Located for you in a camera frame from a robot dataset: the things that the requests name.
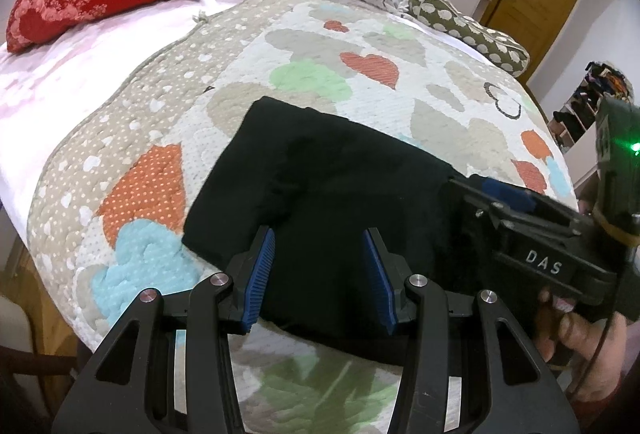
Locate shoe rack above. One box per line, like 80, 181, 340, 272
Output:
547, 61, 633, 152

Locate white bed sheet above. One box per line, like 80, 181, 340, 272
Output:
0, 0, 273, 235

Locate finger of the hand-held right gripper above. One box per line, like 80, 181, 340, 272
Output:
470, 174, 592, 231
446, 178, 577, 265

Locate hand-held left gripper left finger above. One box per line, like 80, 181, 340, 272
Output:
52, 225, 277, 434

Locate black cable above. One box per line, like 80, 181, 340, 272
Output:
570, 234, 640, 400

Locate wooden bed frame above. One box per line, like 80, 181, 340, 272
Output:
10, 239, 81, 360

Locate person's right forearm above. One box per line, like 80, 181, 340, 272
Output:
565, 379, 631, 434

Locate black pants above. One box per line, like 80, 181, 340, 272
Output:
181, 96, 506, 365

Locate heart-patterned quilt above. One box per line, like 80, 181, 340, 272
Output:
27, 0, 581, 434

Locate person's right hand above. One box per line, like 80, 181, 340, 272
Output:
532, 289, 628, 402

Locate olive bolster pillow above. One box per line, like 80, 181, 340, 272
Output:
407, 0, 531, 77

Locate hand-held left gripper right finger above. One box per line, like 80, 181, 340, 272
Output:
361, 228, 583, 434

